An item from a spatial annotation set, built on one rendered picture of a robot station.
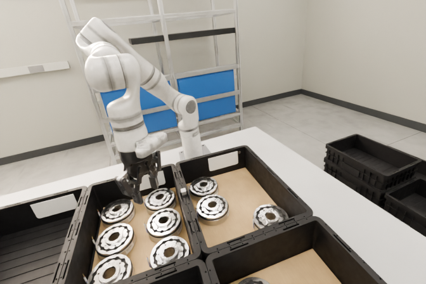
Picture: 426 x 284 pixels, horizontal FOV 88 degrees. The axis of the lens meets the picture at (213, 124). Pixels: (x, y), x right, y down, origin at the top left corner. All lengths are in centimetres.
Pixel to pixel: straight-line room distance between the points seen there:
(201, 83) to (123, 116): 218
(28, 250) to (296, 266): 76
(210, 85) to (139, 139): 221
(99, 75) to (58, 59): 293
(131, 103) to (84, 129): 310
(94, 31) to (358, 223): 107
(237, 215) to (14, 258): 66
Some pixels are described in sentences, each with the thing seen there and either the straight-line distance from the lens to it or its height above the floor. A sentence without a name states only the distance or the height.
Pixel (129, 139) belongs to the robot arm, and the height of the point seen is 118.
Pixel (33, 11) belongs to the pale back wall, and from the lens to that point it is 343.
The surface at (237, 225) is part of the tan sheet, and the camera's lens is 73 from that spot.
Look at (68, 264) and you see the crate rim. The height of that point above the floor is 92.
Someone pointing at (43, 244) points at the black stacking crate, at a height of 83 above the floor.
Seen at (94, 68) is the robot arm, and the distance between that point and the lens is 48.
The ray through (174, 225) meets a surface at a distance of 73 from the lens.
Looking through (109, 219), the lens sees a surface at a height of 86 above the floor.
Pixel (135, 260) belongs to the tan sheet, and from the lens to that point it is 73.
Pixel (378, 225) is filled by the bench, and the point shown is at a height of 70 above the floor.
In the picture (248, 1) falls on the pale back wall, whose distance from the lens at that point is 387.
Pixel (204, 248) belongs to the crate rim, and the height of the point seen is 93.
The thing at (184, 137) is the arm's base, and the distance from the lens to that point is 103.
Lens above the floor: 138
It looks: 24 degrees down
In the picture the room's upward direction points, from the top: 6 degrees counter-clockwise
